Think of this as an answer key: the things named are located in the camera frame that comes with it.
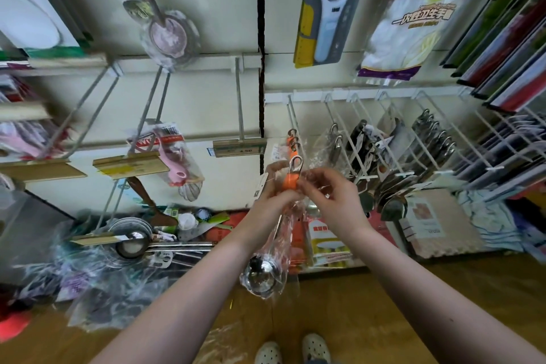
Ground person's right hand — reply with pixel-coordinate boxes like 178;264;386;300
297;168;373;246

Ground person's left hand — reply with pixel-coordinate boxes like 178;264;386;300
242;161;302;233

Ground orange-handled steel ladle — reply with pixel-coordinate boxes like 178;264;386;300
239;156;309;301

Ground person's left forearm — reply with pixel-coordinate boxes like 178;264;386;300
90;220;276;364

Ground person's right forearm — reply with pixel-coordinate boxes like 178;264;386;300
339;223;546;364

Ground hanging steel utensils in wrap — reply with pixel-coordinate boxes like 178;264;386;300
326;122;347;166

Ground yellow price tag holder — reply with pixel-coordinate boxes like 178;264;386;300
0;158;88;183
92;151;171;181
69;233;125;247
212;138;268;159

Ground yellow and white box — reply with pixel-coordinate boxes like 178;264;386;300
306;218;355;269

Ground green plastic utensil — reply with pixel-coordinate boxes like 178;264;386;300
194;208;234;229

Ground metal display hook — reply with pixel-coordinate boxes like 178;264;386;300
130;65;172;155
40;62;122;162
234;57;247;142

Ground row of hanging kitchen knives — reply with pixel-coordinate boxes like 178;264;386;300
348;108;458;223

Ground pink utensil set in wrap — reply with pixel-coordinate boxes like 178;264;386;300
127;122;206;203

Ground white plastic cup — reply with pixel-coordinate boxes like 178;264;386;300
177;213;200;232

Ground brown wooden spatula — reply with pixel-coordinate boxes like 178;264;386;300
126;176;179;229

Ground person's right white shoe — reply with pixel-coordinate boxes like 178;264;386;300
301;332;332;364

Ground person's white shoe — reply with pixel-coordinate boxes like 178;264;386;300
301;332;332;364
255;341;282;364

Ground blue peeler on dark card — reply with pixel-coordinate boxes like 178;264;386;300
293;0;373;69

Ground pink ladle in clear wrap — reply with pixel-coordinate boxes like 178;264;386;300
110;0;202;71

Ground white disposable gloves packet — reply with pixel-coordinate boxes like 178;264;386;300
357;0;466;82

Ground person's left white shoe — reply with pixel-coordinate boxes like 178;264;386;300
255;341;282;364

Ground blue and white cloth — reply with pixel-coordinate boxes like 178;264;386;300
460;189;536;251

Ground pile of clear plastic bags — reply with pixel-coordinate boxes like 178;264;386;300
53;244;172;331

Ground row of colourful cutting boards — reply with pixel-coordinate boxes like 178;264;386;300
440;0;546;113

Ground pink packaged items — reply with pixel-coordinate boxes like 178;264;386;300
0;120;70;162

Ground red object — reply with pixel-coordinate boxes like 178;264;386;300
0;309;33;344

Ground hanging orange-handled ladles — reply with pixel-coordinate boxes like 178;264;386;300
285;129;304;164

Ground white wire rack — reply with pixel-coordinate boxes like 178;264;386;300
454;107;546;203

